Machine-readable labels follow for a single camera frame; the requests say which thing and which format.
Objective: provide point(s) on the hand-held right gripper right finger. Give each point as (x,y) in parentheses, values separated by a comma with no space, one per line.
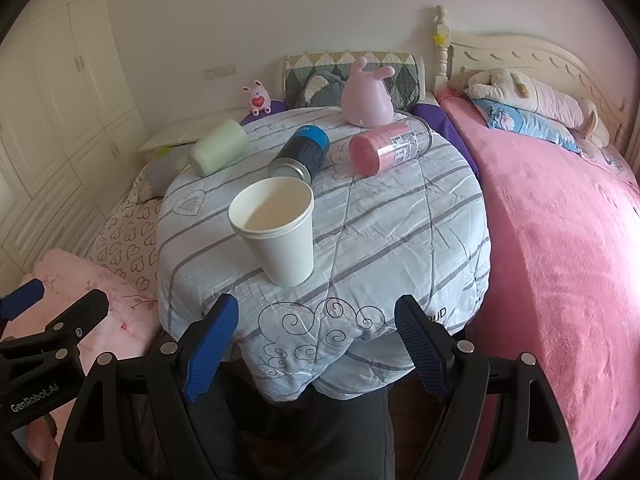
(422,350)

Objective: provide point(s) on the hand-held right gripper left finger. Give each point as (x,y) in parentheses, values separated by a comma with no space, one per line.
(210,347)

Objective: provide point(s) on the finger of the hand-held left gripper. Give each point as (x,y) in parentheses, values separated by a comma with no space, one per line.
(22,294)
(75,315)

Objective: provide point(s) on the white paper cup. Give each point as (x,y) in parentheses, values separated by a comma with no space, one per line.
(280,255)

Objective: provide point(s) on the pale green cup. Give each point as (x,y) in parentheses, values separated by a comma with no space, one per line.
(220,149)

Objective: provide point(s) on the pink floral blanket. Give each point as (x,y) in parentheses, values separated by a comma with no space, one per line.
(120,305)

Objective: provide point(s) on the heart pattern pillow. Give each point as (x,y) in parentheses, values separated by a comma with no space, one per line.
(125,240)

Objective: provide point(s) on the striped light blue quilt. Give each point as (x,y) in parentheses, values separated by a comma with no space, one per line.
(390,240)

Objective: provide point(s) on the pink fleece blanket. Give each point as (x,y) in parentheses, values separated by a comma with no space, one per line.
(550,260)

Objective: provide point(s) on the grey cushion with green patch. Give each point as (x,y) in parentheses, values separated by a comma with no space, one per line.
(165,170)

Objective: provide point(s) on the pink clear bottle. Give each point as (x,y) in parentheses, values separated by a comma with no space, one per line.
(375,150)

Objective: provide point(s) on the white pillow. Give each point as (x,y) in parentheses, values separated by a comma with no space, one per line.
(175,132)

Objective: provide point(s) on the blue and black can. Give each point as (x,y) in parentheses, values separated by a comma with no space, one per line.
(300,152)

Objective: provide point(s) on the white wardrobe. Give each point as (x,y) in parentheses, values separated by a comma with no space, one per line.
(75,85)

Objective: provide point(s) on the purple cloth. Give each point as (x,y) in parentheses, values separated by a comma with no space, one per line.
(437,122)
(272,108)

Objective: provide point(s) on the blue printed pillow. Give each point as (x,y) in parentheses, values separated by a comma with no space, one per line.
(530,122)

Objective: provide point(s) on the small pink bunny figurine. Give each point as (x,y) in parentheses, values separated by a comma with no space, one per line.
(258,100)

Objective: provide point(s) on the pink rabbit toy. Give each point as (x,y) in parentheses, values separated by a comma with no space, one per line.
(365,100)

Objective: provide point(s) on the white printed blanket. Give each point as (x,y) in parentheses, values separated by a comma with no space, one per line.
(616,161)

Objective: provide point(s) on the patchwork quilted cushion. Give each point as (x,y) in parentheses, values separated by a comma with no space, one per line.
(400,80)

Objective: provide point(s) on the grey plush pillow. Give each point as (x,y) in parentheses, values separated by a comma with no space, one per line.
(320,91)

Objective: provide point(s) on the cream plush dog toy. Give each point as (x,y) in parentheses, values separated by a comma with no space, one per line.
(540,95)

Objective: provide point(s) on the cream wooden bed headboard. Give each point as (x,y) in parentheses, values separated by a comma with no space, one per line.
(500,50)

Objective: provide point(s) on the yellow star ornament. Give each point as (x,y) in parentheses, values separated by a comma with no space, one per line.
(440,39)

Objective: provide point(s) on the white wall socket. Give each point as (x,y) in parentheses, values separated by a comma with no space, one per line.
(220,72)

